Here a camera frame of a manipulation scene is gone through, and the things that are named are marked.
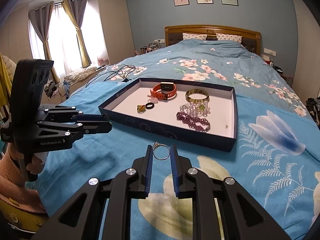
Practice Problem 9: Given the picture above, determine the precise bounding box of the purple bead bracelet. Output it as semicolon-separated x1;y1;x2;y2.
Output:
176;112;212;133

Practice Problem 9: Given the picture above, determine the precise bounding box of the silver gemstone ring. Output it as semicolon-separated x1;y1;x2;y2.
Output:
152;141;171;161

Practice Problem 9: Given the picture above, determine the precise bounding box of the clear crystal bead bracelet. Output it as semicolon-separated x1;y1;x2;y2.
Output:
179;101;211;117

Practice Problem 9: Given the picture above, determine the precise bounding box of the orange smart watch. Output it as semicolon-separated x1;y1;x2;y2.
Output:
150;82;177;100

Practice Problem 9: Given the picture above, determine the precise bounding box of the tortoiseshell bangle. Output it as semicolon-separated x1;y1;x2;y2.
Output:
185;89;210;104

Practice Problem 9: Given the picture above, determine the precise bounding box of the pink pendant charm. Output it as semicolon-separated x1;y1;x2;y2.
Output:
148;96;158;104

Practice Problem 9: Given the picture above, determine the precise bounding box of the pink sweater forearm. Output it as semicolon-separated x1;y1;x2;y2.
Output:
1;143;46;213

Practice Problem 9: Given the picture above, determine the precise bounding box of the person's left hand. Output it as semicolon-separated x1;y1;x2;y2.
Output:
8;144;48;176

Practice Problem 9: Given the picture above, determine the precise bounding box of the folded blanket on sill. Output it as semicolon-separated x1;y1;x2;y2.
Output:
64;66;97;82

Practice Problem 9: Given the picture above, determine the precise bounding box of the yellow hanging garment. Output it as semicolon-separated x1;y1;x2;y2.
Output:
0;56;12;107

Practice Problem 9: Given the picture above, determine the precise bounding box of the blue floral bedspread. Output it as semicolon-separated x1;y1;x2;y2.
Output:
36;39;319;239

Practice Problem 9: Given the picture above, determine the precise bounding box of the pink desk fan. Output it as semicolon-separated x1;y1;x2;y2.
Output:
98;57;110;67

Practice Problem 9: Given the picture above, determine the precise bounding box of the left grey curtain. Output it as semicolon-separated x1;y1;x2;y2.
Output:
28;2;61;84

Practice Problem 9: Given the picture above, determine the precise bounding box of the right grey yellow curtain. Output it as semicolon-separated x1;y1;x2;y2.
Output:
62;0;91;68

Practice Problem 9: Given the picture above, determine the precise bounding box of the navy box lid tray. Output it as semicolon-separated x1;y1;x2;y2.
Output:
99;78;238;152

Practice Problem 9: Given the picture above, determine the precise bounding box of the dark clothes pile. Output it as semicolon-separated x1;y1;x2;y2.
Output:
306;97;320;128

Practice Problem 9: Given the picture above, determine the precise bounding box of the wooden headboard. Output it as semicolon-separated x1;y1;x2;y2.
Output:
164;24;261;55

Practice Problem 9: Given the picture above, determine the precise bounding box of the left patterned pillow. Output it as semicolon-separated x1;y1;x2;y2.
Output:
182;33;207;41

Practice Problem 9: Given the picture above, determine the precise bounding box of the patterned pillow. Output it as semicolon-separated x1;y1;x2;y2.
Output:
182;33;207;41
216;33;242;43

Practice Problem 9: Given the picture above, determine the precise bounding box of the right patterned pillow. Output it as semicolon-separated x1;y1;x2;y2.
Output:
216;33;242;43

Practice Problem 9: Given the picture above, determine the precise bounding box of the black cable bundle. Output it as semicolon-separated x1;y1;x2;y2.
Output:
85;64;136;88

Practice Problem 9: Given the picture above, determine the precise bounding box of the white wall socket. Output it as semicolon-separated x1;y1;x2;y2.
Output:
264;48;276;56

